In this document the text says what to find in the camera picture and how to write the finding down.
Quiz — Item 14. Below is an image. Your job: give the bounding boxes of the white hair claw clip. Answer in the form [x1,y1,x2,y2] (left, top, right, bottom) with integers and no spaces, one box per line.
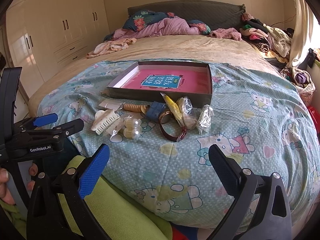
[91,109,120,135]

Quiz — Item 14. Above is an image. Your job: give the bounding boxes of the white card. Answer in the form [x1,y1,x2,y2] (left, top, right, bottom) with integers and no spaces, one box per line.
[99,99,124,111]

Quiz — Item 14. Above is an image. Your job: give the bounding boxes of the pearl hair clip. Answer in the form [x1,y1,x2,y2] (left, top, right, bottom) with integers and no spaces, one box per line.
[109,113,143,140]

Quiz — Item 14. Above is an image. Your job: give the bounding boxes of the orange spiral hair tie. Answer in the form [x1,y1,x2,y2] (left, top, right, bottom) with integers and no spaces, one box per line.
[122,102,151,114]

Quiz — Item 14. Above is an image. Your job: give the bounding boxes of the small crinkled plastic bag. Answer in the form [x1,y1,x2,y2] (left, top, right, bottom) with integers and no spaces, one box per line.
[196,105,214,134]

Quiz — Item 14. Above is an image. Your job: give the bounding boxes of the brown leather strap watch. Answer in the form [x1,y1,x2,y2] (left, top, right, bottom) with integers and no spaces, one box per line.
[158,110,187,142]

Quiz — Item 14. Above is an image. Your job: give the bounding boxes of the blue small jewelry box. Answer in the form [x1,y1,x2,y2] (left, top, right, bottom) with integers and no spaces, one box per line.
[145,101,167,122]

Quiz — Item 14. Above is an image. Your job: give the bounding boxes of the yellow bangles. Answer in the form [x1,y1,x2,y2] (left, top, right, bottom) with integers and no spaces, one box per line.
[161,93,184,127]

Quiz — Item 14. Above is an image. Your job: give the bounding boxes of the plastic bag with beads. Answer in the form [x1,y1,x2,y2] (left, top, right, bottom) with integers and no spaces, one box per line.
[177,96,197,129]

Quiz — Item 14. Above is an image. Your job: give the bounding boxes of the person's left hand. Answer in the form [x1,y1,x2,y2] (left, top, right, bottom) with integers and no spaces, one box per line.
[0,162,39,205]

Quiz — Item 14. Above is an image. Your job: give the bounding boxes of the Hello Kitty blue blanket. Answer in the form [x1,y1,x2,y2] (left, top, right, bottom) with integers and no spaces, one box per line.
[36,61,319,229]

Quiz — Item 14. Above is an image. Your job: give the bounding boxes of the cream wardrobe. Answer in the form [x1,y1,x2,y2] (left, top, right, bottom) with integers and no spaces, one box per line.
[6,0,110,97]

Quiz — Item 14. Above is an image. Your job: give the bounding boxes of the grey cardboard box tray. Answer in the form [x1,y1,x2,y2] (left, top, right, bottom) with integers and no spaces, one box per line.
[106,61,213,108]

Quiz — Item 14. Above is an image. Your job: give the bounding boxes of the peach clothes on bed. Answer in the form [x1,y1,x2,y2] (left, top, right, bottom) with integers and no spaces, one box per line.
[86,38,137,59]

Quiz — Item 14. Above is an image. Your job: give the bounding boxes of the pink Chinese book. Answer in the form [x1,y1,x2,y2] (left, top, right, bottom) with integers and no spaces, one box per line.
[121,69,212,94]

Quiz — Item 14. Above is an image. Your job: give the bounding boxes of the basket of clothes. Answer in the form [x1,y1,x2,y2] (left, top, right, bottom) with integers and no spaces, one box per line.
[280,67,316,107]

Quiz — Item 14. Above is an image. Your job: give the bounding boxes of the floral dark blue pillow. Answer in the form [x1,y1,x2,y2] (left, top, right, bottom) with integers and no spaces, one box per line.
[123,10,175,32]

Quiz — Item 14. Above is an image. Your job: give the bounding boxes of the beige bed cover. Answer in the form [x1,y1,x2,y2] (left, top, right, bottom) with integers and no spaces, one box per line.
[28,35,279,116]

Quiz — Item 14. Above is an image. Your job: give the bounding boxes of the pile of clothes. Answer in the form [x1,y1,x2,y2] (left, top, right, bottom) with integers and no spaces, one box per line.
[240,12,291,61]

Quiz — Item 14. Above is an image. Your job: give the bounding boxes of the pink purple quilt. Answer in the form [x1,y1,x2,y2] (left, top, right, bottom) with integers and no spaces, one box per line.
[113,16,201,40]

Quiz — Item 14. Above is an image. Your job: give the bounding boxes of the pink fuzzy garment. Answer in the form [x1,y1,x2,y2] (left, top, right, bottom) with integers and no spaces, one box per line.
[209,28,242,41]

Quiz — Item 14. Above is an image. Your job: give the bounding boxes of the cream curtain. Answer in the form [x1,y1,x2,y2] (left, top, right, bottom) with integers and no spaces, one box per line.
[287,0,313,67]

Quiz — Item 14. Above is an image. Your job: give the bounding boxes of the dark grey headboard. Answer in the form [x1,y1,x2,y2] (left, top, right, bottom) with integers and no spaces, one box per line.
[127,0,246,30]

